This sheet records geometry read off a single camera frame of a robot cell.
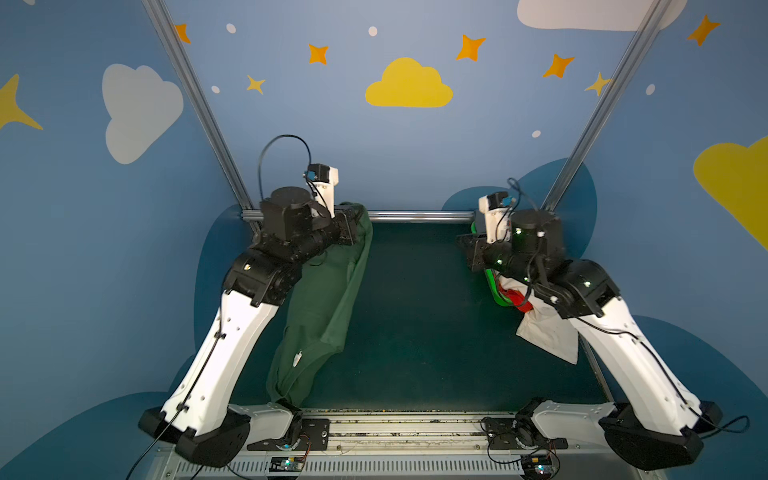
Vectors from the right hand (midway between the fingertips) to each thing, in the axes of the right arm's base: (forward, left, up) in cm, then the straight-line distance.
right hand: (465, 232), depth 62 cm
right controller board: (-36, -23, -43) cm, 61 cm away
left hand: (0, +22, +6) cm, 23 cm away
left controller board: (-40, +39, -42) cm, 70 cm away
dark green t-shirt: (-17, +31, -10) cm, 37 cm away
